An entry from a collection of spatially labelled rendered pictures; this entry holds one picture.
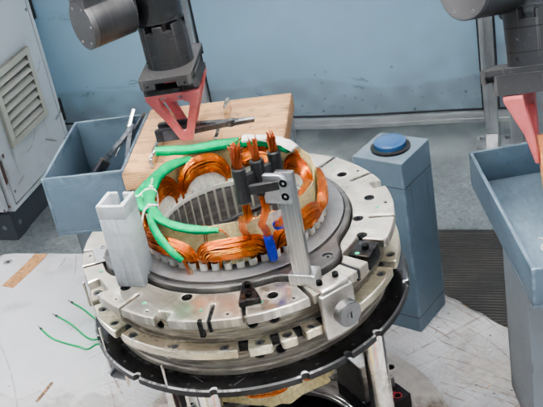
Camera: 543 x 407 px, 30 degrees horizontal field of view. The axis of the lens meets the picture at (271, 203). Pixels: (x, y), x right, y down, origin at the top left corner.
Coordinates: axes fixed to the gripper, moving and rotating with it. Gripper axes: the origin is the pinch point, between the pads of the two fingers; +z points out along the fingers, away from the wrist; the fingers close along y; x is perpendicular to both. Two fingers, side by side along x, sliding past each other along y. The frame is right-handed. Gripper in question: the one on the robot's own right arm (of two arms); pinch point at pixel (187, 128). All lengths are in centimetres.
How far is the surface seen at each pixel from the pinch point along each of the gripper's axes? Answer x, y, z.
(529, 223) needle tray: 38.5, 19.7, 7.5
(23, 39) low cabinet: -98, -203, 50
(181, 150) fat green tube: 3.5, 18.9, -6.1
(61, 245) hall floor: -91, -162, 107
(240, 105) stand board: 5.0, -11.5, 2.8
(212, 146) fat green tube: 6.7, 18.2, -5.7
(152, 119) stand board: -7.1, -10.3, 2.6
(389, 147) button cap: 24.5, 1.9, 5.4
